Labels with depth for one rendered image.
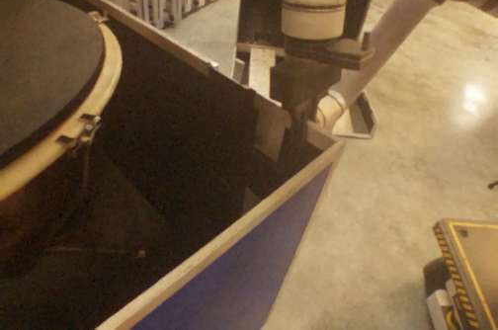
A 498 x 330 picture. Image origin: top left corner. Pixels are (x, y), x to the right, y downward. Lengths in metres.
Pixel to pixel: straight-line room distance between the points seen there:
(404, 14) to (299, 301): 1.08
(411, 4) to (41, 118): 0.81
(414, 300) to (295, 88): 1.30
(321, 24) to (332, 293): 1.20
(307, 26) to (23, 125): 0.41
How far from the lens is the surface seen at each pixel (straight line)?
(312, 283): 1.47
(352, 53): 0.44
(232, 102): 0.64
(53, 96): 0.57
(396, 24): 0.91
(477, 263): 1.44
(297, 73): 0.45
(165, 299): 0.37
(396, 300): 1.58
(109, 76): 0.64
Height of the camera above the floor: 1.27
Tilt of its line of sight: 41 degrees down
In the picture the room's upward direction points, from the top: 9 degrees clockwise
